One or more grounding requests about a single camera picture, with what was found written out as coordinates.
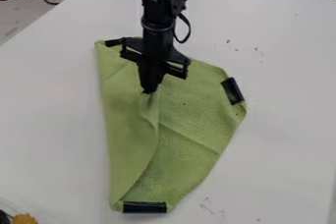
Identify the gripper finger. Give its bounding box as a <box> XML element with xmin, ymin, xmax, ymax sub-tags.
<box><xmin>151</xmin><ymin>64</ymin><xmax>170</xmax><ymax>94</ymax></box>
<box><xmin>138</xmin><ymin>61</ymin><xmax>155</xmax><ymax>94</ymax></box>

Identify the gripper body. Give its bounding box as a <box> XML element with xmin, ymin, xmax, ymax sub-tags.
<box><xmin>118</xmin><ymin>29</ymin><xmax>194</xmax><ymax>81</ymax></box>

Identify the green cloth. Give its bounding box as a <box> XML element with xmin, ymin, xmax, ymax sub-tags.
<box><xmin>94</xmin><ymin>37</ymin><xmax>249</xmax><ymax>214</ymax></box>

